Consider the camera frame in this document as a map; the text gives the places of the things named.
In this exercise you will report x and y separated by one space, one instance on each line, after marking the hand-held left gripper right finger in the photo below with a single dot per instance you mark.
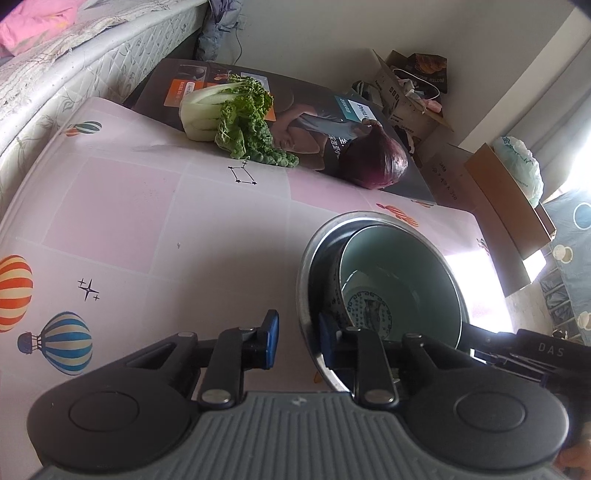
325 344

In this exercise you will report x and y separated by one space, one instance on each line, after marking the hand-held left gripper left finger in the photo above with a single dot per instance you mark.
271 341

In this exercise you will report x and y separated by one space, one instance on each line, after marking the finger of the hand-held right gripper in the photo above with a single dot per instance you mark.
489 344

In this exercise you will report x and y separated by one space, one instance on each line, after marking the steel bowl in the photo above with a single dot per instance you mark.
318 258

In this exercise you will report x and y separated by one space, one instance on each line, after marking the teal ceramic bowl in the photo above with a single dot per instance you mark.
406 272

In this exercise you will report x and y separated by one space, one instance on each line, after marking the person's right hand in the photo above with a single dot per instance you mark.
577 461

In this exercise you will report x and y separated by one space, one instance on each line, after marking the blue printed hanging cloth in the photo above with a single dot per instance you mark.
572 230

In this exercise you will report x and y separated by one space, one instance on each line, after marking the long cardboard box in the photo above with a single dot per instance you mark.
498 203

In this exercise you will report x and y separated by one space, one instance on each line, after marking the pink printed tablecloth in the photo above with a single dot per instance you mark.
161 230

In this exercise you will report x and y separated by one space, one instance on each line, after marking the large brown cardboard box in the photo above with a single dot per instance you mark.
452 180

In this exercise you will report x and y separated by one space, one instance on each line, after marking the pale green plastic bag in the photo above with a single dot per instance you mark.
519 166

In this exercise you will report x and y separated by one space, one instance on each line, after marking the bok choy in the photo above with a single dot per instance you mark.
240 120

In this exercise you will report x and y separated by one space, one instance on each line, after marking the dark printed flat box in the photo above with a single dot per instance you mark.
304 120

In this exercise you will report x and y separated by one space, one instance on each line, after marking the open cardboard box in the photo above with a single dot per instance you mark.
406 106

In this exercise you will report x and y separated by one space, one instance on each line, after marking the grey cloth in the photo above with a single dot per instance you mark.
217 32

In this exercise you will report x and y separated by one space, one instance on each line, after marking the white quilted mattress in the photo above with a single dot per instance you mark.
92 55

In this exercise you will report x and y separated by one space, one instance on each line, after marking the pink garment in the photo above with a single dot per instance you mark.
37 23

